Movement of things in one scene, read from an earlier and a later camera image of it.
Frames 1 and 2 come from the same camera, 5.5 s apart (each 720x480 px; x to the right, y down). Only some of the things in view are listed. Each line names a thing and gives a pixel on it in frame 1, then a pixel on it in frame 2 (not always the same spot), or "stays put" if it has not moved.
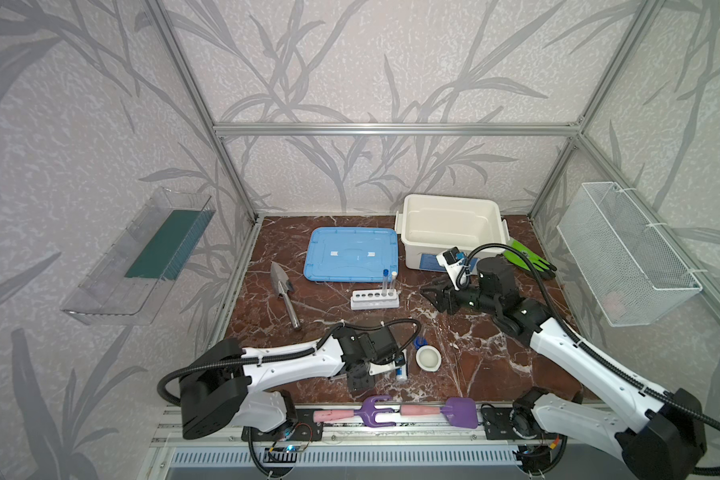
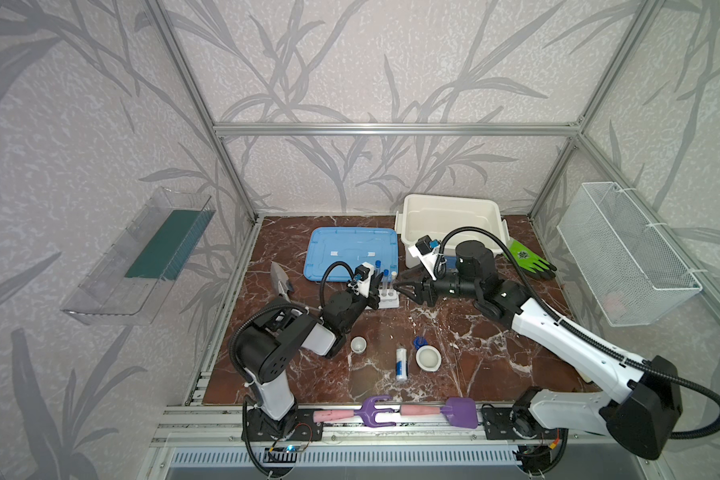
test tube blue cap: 385,282 stays put
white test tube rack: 374,299 stays put
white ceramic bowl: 428,358 stays put
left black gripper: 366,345 → 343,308
